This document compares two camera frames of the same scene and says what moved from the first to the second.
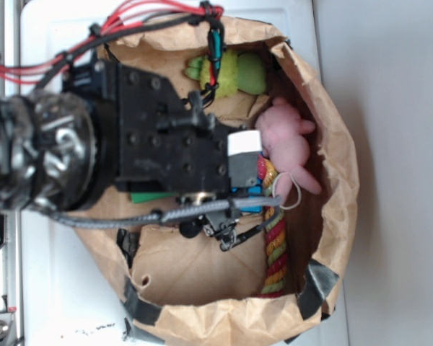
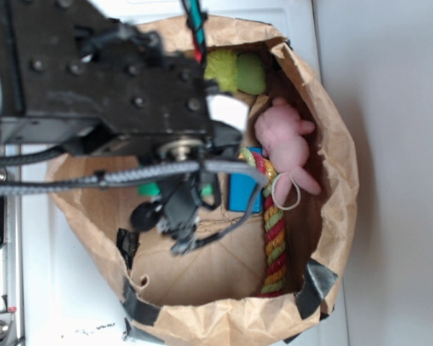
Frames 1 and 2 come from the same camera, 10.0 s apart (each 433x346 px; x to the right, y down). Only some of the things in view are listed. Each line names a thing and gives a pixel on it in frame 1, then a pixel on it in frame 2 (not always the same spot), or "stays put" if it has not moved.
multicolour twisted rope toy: (276, 262) stays put
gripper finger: (243, 151) → (229, 109)
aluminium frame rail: (3, 269) stays put
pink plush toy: (286, 146) stays put
